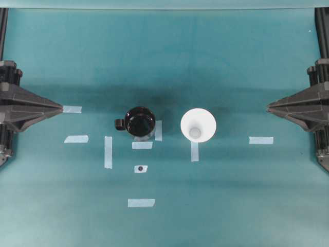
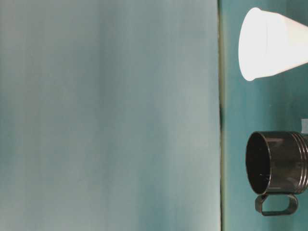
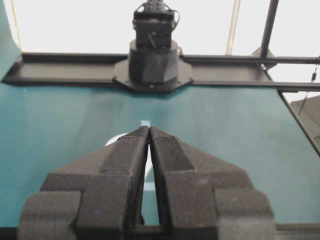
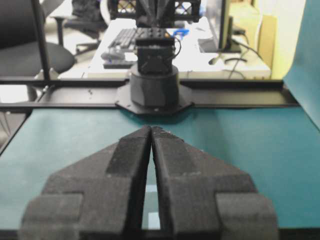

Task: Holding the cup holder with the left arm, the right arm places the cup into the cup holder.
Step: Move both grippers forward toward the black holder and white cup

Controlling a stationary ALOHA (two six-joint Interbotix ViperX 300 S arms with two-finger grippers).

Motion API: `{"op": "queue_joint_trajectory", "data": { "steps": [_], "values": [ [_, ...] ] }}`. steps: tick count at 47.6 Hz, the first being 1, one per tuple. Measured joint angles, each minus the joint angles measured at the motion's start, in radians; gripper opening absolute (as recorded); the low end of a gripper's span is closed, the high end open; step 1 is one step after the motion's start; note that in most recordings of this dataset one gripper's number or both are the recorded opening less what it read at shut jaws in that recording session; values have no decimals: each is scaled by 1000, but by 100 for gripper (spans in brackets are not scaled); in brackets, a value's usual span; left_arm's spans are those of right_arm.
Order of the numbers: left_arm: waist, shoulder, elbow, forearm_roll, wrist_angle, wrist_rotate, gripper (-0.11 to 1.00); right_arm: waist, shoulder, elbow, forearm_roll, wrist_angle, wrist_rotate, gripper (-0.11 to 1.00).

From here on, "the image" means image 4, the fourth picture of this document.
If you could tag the black computer monitor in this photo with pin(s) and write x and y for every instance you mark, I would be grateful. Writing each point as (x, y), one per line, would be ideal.
(221, 26)

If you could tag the black office chair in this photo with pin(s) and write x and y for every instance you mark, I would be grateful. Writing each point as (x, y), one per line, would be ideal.
(19, 47)
(85, 17)

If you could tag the black computer keyboard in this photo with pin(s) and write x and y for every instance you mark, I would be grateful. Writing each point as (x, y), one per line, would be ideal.
(125, 40)

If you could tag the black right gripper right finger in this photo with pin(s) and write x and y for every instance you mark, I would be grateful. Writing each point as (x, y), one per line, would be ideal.
(204, 198)

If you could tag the black metal table rail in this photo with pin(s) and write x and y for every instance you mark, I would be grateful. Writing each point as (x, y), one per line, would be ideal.
(96, 93)

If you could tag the white desk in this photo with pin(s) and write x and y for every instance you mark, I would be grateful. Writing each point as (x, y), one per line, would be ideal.
(191, 62)

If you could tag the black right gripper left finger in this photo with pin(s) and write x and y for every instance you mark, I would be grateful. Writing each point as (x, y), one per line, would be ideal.
(102, 194)

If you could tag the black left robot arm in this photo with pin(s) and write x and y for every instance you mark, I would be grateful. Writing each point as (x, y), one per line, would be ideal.
(155, 50)

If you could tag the blue tape strip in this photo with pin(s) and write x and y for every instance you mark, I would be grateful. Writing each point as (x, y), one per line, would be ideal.
(153, 221)

